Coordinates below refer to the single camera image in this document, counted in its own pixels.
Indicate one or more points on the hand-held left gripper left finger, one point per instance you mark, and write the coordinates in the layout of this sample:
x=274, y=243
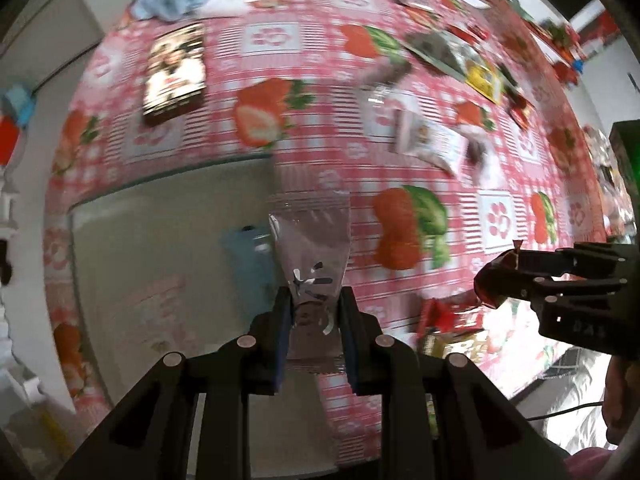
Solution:
x=281, y=345

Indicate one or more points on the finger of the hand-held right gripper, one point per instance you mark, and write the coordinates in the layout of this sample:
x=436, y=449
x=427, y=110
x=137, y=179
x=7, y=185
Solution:
x=505, y=287
x=540, y=260

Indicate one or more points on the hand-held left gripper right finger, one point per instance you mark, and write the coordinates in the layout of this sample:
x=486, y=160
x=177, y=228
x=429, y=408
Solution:
x=350, y=345

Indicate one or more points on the small red snack packet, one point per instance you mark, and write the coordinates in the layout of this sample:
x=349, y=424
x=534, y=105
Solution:
x=486, y=292

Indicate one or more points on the clear plastic bag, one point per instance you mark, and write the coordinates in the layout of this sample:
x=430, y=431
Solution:
x=310, y=260

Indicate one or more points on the person's right hand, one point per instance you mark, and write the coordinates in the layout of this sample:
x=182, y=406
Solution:
x=619, y=400

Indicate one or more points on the gold snack packet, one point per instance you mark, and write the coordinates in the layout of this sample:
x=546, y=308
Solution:
x=452, y=345

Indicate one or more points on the light blue packet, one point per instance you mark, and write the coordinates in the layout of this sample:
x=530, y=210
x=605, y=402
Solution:
x=247, y=262

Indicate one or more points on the clear plastic tray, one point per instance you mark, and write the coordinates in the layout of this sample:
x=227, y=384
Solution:
x=170, y=285

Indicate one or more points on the dark red snack packet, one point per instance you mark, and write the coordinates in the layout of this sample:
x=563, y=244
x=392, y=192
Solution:
x=520, y=107

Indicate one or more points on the white snack packet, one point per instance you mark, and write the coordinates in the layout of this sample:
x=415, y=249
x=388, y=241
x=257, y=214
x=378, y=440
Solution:
x=427, y=140

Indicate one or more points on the yellow snack packet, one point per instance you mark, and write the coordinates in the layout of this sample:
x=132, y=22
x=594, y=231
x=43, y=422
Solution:
x=482, y=79

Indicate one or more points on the grey snack packet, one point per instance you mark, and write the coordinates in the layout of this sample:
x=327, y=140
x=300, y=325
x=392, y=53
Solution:
x=440, y=50

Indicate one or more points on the strawberry print tablecloth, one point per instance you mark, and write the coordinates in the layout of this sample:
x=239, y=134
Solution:
x=320, y=60

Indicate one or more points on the dark snack box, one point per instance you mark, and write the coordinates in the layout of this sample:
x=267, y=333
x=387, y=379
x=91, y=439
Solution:
x=175, y=72

